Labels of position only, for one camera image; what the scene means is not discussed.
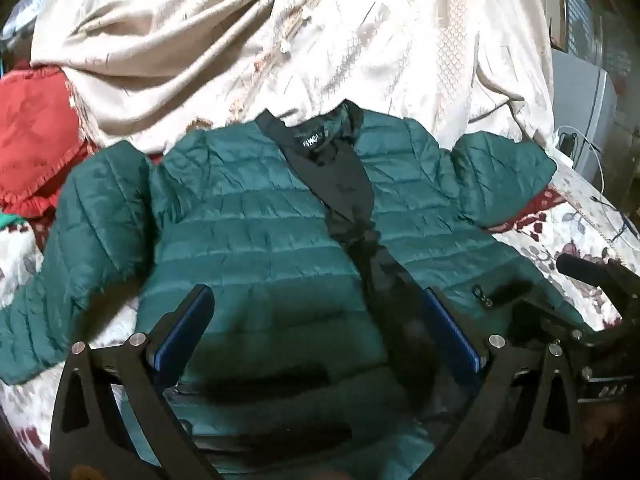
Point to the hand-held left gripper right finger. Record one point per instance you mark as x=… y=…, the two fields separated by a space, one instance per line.
x=452 y=332

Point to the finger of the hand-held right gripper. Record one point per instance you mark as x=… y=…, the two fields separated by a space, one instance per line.
x=560 y=322
x=595 y=272

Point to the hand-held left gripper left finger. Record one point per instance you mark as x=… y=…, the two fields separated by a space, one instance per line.
x=187 y=327

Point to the green quilted puffer jacket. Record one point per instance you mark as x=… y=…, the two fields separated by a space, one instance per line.
x=260 y=230

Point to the floral printed blanket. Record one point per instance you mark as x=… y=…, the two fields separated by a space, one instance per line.
x=575 y=220

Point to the black charger plug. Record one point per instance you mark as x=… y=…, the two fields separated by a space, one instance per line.
x=566 y=142

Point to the white appliance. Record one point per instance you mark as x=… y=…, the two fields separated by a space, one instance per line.
x=582 y=110

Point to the bright green cloth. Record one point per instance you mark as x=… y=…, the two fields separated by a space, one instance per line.
x=4 y=219

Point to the red frilled cushion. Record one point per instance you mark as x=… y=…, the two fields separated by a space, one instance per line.
x=35 y=130

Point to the beige embroidered curtain cloth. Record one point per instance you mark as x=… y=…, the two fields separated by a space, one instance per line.
x=250 y=35

